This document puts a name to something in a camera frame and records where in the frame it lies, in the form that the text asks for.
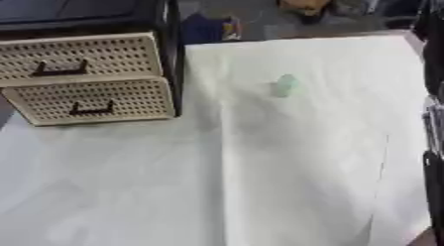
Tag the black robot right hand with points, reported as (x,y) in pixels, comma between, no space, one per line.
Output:
(434,64)

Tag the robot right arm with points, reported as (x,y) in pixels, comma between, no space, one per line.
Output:
(435,177)

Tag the pale pierced drawer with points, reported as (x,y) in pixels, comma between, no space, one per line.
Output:
(115,51)
(139,98)

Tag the orange brown bag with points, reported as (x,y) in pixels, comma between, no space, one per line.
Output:
(303,3)

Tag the small pale green block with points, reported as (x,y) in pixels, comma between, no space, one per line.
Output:
(286,86)

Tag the blue bag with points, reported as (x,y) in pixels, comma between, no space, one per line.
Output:
(202,30)

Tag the black cabinet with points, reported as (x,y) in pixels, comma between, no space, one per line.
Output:
(166,41)

